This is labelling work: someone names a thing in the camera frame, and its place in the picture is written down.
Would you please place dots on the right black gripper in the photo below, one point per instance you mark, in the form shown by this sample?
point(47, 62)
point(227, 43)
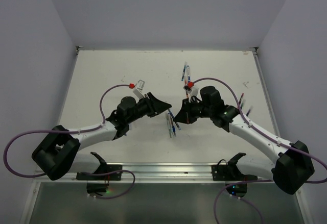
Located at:
point(185, 115)

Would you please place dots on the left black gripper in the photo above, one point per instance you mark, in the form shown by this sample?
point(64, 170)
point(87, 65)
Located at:
point(155, 105)

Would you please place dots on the clear pen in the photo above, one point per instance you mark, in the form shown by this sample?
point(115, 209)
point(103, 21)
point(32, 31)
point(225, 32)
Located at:
point(173, 127)

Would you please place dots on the grey pen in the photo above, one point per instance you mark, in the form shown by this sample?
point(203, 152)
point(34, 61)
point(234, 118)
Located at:
point(168, 125)

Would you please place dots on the blue capped pen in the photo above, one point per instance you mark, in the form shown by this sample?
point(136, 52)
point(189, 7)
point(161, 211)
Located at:
point(188, 73)

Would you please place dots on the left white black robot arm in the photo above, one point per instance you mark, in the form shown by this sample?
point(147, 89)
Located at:
point(58, 153)

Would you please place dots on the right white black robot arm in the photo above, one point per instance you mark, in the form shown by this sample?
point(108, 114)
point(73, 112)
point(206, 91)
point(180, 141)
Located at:
point(287, 165)

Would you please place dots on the blue pen cap right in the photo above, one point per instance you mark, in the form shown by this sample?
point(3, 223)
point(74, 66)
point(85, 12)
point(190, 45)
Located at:
point(249, 110)

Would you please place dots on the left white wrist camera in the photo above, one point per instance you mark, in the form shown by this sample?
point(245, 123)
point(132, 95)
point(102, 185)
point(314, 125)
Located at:
point(138, 89)

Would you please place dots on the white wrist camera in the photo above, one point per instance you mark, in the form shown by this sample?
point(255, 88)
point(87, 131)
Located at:
point(138, 89)
point(193, 91)

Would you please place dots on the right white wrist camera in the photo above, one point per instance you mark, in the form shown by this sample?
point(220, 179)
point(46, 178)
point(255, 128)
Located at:
point(193, 91)

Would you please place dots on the aluminium mounting rail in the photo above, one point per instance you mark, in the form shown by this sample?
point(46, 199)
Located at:
point(190, 172)

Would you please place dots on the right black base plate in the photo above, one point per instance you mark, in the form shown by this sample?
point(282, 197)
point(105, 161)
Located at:
point(228, 171)

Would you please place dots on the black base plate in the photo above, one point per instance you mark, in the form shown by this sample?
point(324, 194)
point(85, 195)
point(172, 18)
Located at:
point(93, 167)
point(228, 171)

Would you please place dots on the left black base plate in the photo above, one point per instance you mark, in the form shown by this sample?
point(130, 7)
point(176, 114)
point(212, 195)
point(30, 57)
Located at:
point(93, 167)

